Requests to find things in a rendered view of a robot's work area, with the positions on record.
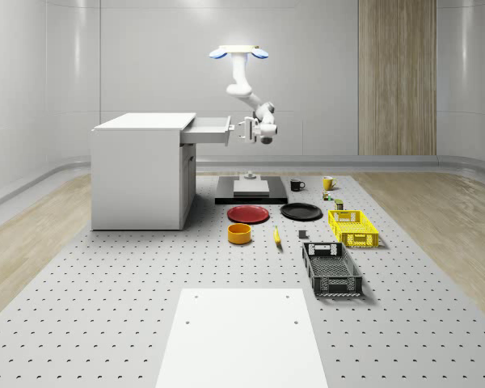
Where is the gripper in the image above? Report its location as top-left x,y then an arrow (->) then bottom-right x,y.
238,116 -> 257,144

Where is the white drawer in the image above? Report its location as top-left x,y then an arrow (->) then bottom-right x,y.
179,115 -> 237,148

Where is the black stove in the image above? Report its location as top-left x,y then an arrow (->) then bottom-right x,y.
214,171 -> 289,205

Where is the red plate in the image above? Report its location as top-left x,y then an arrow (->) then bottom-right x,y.
226,205 -> 271,225

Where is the black plate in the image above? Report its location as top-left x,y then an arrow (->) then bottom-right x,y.
279,202 -> 324,222

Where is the yellow bowl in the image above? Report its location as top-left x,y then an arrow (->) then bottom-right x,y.
226,222 -> 253,246

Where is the white cabinet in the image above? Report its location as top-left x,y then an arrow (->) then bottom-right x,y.
91,112 -> 198,232

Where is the yellow basket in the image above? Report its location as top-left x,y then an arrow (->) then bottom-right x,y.
327,209 -> 381,248

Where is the dark grey basket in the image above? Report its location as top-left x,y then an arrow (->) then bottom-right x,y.
301,241 -> 365,298

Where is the white board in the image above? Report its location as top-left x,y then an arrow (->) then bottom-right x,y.
154,287 -> 330,388

